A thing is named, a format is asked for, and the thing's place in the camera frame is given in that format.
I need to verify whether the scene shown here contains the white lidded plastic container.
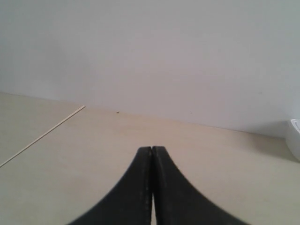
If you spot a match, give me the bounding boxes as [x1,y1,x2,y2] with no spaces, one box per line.
[285,119,300,160]

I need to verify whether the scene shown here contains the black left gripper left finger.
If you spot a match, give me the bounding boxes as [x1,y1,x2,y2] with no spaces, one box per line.
[71,147,153,225]

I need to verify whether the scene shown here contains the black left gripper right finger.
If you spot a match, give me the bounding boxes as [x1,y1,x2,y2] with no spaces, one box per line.
[151,146,244,225]

